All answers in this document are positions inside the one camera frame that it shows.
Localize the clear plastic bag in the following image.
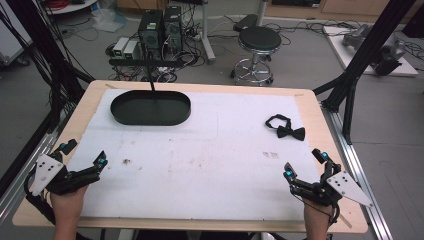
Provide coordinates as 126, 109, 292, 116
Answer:
90, 7, 129, 34

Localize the small white box device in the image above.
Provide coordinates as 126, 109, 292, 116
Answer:
111, 36, 130, 58
122, 39, 140, 60

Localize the black flat box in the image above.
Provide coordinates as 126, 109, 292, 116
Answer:
232, 13, 259, 33

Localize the black frame strut with cables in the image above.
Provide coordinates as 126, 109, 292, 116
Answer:
0, 0, 96, 134

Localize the black round stool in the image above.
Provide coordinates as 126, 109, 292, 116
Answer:
229, 25, 284, 88

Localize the red cable coil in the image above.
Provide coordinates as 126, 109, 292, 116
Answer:
44, 0, 69, 10

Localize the black computer tower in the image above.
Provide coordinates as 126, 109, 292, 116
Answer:
137, 9, 164, 58
162, 5, 184, 51

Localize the white round table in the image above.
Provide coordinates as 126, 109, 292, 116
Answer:
41, 0, 98, 16

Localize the black and grey device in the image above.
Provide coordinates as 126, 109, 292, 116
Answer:
370, 39, 408, 77

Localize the silver aluminium rail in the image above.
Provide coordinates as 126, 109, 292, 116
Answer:
321, 101, 395, 240
0, 109, 68, 225

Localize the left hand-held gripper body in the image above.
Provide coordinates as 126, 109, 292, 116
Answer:
24, 151, 98, 198

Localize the grey table leg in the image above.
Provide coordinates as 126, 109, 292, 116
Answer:
199, 0, 217, 65

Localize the person's right hand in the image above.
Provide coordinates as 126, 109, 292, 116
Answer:
302, 197, 336, 233

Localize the person's left hand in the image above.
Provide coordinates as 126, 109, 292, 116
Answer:
49, 185, 90, 231

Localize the white floor board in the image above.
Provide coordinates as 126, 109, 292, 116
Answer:
322, 25, 420, 78

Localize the black stand with oval tray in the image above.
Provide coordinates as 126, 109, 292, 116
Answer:
108, 58, 193, 127

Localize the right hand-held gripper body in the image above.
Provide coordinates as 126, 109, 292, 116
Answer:
289, 162, 375, 208

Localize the white table mat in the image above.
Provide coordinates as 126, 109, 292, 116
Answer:
65, 87, 322, 222

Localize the black bow tie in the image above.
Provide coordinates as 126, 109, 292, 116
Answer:
264, 113, 307, 142

